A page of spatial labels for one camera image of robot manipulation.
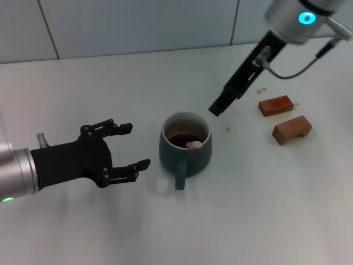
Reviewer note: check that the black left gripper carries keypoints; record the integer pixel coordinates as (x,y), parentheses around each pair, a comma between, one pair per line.
(71,160)

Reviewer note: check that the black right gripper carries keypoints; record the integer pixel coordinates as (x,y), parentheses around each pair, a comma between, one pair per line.
(248,71)

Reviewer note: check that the grey ceramic mug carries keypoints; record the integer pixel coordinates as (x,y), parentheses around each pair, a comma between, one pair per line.
(193,163)

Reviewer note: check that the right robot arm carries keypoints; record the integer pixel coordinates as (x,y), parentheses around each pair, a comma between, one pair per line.
(289,19)

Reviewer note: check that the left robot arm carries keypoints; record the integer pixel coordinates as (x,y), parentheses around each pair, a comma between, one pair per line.
(19,171)

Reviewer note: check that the dark coffee liquid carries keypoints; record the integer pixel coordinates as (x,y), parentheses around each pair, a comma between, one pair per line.
(179,139)

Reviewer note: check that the dark brown wooden block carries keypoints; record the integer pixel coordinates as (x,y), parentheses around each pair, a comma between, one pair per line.
(275,106)

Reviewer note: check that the light brown notched wooden block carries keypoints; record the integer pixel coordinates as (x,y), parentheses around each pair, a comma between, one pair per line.
(286,131)

